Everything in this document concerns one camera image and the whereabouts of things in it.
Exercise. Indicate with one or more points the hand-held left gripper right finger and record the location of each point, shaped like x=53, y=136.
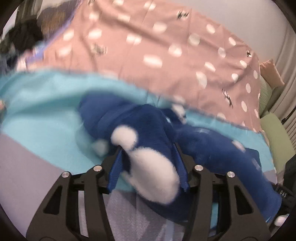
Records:
x=182, y=171

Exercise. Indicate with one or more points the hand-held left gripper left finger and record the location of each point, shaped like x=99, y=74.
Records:
x=115, y=171

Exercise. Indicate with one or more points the blue fleece pajama top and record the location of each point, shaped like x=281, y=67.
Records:
x=208, y=148

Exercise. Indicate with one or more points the pile of black clothes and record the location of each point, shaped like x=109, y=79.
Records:
x=23, y=37

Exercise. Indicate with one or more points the large green pillow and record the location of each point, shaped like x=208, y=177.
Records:
x=277, y=139

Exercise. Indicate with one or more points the blue and grey striped bedsheet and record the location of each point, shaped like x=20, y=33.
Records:
x=46, y=104

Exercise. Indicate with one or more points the small green pillow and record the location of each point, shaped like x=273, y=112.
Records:
x=268, y=97

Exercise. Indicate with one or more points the pink polka dot sheet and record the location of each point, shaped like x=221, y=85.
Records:
x=161, y=69

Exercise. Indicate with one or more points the tan pillow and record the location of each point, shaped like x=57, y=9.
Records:
x=270, y=71

